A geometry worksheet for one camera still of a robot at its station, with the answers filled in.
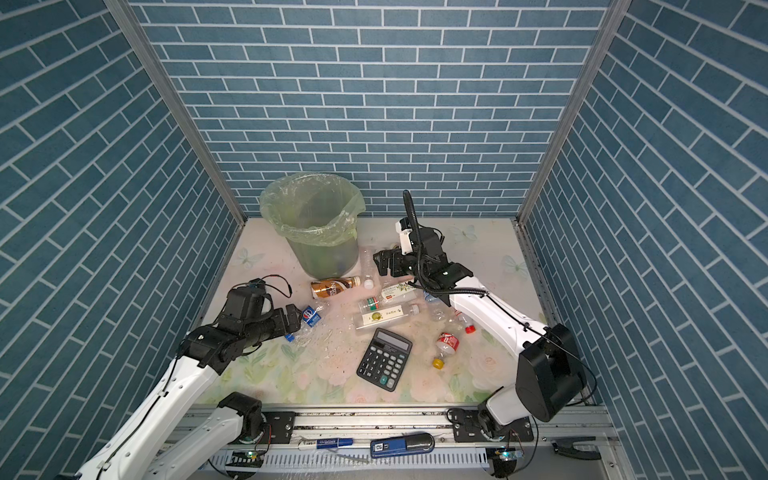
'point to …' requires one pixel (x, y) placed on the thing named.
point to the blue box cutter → (401, 445)
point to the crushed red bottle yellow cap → (446, 344)
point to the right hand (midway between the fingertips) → (384, 251)
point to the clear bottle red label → (467, 323)
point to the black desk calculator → (384, 359)
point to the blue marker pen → (317, 444)
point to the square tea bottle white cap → (384, 315)
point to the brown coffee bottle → (324, 289)
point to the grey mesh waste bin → (318, 262)
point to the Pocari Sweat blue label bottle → (435, 307)
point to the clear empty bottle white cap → (367, 255)
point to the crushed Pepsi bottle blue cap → (310, 316)
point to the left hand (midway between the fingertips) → (291, 317)
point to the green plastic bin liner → (315, 208)
